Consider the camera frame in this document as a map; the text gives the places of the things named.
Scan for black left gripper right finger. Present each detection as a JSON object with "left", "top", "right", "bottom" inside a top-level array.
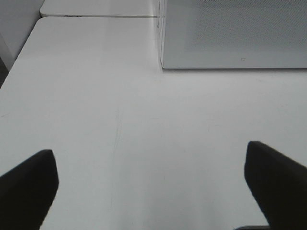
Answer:
[{"left": 244, "top": 141, "right": 307, "bottom": 230}]

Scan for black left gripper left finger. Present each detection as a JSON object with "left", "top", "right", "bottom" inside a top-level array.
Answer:
[{"left": 0, "top": 149, "right": 59, "bottom": 230}]

